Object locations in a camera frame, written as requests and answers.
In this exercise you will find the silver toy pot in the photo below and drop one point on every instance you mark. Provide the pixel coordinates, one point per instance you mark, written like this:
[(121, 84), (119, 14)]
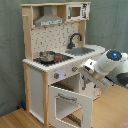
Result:
[(47, 56)]

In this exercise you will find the white oven door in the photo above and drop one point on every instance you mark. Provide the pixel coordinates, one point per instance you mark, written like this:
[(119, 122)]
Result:
[(63, 102)]

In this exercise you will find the grey range hood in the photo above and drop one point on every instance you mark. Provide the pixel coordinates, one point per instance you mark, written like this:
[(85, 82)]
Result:
[(49, 18)]

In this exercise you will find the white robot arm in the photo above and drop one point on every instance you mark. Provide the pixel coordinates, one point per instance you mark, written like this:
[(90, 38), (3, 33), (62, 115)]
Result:
[(97, 71)]

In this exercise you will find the wooden toy kitchen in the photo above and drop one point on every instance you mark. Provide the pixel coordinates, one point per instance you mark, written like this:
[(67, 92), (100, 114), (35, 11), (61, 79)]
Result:
[(38, 78)]

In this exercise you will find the red right stove knob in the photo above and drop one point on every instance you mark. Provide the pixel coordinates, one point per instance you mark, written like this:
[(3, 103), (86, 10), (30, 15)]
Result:
[(74, 69)]

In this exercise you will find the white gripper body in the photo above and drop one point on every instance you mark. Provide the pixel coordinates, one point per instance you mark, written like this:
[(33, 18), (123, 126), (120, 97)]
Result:
[(88, 70)]

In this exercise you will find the grey toy sink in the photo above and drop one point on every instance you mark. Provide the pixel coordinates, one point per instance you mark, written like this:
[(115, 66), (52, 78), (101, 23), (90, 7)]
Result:
[(79, 51)]

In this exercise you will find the black toy stovetop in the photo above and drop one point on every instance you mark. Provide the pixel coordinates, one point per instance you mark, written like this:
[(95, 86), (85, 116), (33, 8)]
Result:
[(58, 59)]

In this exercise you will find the black toy faucet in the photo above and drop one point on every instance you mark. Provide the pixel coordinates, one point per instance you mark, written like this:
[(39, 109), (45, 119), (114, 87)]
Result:
[(73, 40)]

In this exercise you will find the toy microwave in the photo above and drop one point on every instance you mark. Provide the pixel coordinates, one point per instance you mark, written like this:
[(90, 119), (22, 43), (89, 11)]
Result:
[(78, 11)]

